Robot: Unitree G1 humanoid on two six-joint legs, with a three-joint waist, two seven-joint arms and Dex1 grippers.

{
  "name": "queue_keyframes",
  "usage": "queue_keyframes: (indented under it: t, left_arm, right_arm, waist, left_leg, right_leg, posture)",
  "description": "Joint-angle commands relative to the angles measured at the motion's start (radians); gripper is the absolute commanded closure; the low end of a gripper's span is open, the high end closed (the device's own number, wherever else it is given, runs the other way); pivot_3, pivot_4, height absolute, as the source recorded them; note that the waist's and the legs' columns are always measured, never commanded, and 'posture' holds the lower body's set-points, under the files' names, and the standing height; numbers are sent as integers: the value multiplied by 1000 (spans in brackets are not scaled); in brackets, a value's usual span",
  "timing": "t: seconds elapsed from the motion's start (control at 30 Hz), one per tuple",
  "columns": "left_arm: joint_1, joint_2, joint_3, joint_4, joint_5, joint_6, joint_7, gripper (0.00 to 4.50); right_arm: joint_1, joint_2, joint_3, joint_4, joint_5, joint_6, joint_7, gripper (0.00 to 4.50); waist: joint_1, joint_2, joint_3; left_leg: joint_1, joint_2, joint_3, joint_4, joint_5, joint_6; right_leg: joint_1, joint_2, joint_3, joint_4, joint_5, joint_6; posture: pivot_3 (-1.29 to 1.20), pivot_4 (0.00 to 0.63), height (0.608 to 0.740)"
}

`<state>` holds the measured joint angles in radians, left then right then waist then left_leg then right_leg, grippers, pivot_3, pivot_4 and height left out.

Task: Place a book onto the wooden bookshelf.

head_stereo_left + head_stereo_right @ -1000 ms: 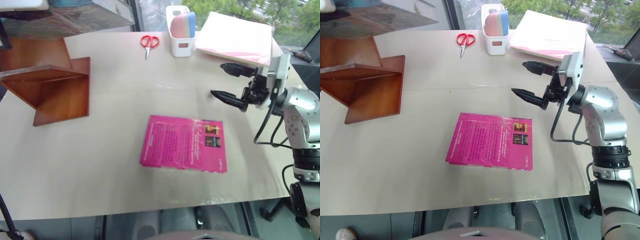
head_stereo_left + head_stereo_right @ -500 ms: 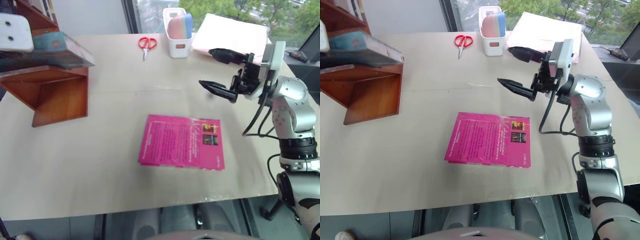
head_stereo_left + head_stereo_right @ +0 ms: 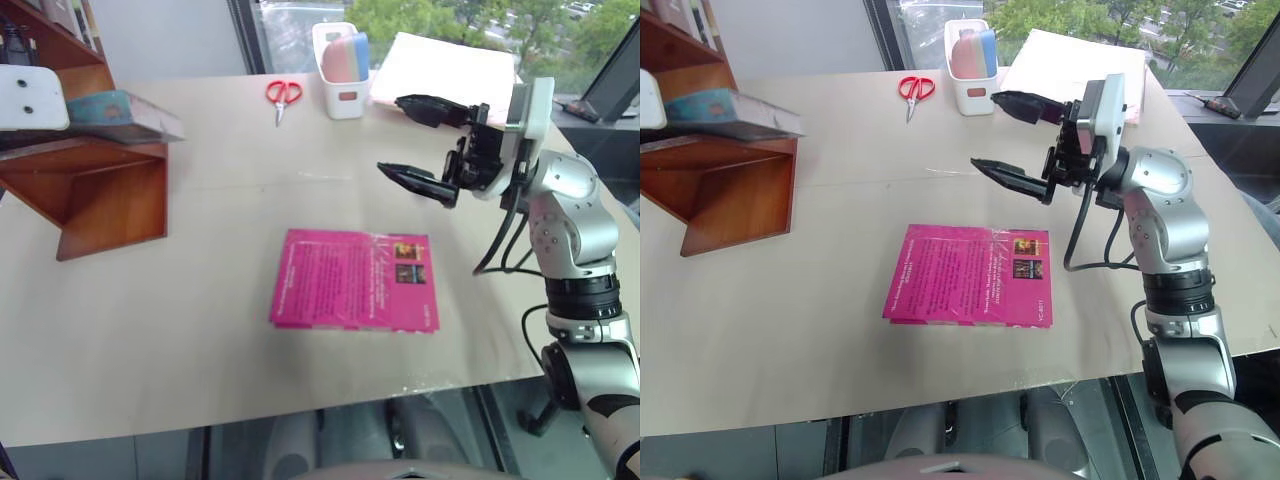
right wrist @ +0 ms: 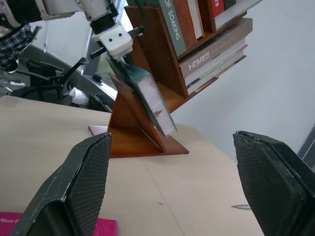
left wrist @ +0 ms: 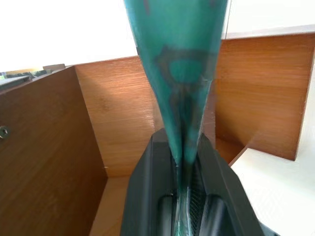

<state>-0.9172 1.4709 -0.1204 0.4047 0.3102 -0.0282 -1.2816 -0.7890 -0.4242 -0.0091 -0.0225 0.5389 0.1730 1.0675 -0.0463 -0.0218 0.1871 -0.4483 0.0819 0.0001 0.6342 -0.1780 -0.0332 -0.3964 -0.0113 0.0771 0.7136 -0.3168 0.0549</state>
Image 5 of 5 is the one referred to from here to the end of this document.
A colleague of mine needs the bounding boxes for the brown wooden box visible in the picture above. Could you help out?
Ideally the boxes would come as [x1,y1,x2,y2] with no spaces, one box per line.
[0,31,315,236]

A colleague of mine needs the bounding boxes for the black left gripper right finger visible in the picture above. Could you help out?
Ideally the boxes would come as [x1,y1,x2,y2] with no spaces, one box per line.
[191,133,262,236]

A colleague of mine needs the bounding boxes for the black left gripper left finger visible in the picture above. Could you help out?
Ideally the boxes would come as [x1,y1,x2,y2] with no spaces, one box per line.
[120,128,182,236]

